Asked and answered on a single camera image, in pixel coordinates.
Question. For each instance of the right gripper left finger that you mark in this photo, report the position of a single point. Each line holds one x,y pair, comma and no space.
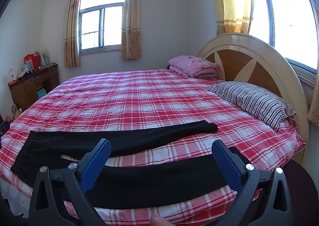
47,207

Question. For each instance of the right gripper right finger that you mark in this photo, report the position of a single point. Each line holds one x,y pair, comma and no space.
275,207

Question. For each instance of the black pants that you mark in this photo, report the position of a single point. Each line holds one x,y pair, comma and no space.
146,167

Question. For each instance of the person's thumb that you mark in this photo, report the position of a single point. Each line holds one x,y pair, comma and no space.
156,220

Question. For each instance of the striped pillow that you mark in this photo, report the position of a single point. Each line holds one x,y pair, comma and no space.
257,101

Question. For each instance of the teal box under desk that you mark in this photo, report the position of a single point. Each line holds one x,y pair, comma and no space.
41,92

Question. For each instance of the lace curtain at right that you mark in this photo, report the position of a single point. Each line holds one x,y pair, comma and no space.
313,114

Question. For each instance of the red plaid bed sheet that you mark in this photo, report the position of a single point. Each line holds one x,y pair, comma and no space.
114,101

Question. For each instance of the red gift bag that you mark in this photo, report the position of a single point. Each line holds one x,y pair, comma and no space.
34,60

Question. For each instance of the left beige curtain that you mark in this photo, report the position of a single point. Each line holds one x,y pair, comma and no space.
71,45

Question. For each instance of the beige curtain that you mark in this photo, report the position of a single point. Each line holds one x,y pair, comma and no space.
71,45
131,34

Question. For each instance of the cream and wood headboard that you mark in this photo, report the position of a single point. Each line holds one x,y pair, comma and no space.
244,58

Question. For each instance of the folded pink blanket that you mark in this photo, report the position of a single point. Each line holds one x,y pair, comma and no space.
192,66

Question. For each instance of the right beige curtain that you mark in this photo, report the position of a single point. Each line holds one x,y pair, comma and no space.
131,34

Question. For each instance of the far window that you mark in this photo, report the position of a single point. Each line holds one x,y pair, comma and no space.
100,25

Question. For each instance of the side window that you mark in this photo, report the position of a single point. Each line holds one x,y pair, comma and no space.
291,27

